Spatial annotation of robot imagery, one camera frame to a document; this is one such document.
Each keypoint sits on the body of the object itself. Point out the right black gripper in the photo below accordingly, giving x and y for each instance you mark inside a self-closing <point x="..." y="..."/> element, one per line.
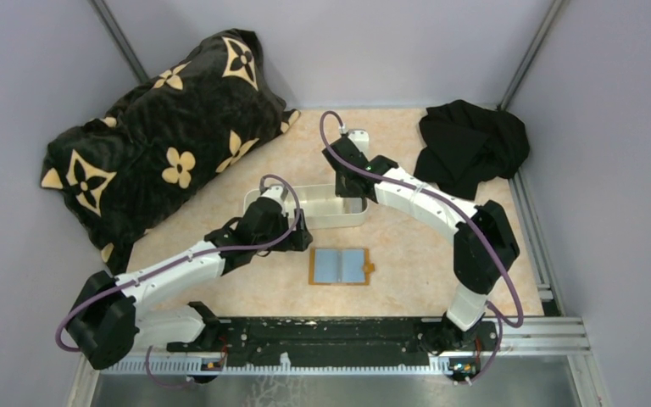
<point x="346" y="183"/>

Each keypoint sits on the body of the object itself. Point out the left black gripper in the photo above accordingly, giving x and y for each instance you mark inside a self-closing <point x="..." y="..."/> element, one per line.
<point x="301" y="236"/>

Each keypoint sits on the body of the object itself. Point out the white oblong plastic tray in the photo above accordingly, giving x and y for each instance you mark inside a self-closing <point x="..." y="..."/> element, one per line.
<point x="322" y="207"/>

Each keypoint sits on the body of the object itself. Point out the mustard leather card holder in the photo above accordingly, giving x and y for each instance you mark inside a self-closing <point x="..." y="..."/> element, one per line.
<point x="340" y="267"/>

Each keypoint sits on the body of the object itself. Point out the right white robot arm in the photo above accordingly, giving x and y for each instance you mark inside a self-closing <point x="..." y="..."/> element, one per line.
<point x="484" y="244"/>

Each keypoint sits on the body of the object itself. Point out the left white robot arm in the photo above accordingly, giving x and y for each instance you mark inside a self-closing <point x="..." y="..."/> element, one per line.
<point x="114" y="315"/>

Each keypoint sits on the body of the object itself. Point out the crumpled black cloth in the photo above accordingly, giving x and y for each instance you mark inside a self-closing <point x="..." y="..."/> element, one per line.
<point x="466" y="145"/>

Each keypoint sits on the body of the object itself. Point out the black floral patterned pillow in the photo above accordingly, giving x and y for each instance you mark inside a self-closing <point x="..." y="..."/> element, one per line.
<point x="124" y="173"/>

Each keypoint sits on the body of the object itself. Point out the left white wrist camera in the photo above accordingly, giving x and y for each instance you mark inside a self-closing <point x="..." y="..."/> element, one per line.
<point x="277" y="193"/>

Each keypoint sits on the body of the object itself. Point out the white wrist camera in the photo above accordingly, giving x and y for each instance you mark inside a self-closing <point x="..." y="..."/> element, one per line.
<point x="277" y="193"/>
<point x="361" y="140"/>

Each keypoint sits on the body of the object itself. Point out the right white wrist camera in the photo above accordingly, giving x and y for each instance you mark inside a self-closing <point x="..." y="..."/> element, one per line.
<point x="361" y="140"/>

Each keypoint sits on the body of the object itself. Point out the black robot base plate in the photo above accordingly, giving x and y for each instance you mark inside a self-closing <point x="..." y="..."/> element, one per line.
<point x="330" y="342"/>

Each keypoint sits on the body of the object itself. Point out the aluminium frame rail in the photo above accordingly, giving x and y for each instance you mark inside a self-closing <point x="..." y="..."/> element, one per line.
<point x="538" y="336"/>

